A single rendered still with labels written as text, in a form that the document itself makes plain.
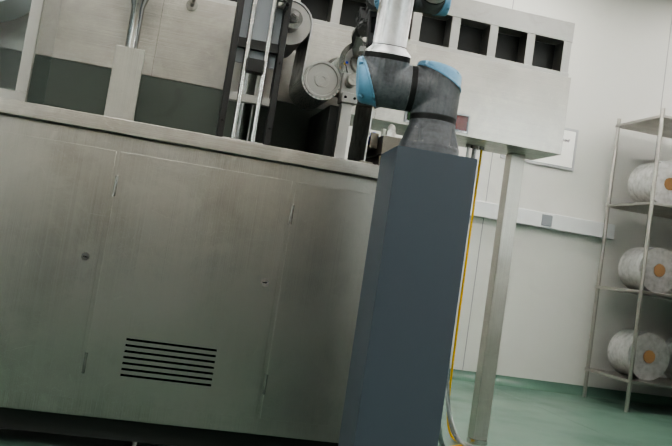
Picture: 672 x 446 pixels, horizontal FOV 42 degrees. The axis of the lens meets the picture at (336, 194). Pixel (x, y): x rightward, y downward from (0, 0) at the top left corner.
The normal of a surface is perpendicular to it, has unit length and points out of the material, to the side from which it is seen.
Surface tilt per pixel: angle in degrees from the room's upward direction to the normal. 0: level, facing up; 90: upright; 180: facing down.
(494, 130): 90
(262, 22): 90
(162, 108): 90
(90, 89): 90
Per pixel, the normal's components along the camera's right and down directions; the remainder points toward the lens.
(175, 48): 0.23, -0.04
